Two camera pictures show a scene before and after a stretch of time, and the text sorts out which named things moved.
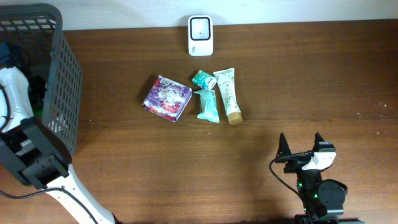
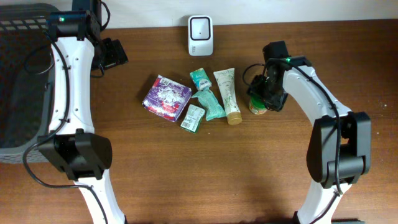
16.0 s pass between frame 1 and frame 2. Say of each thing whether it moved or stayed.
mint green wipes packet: moved
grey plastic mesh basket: stayed
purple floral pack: stayed
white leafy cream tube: stayed
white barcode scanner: stayed
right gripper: moved
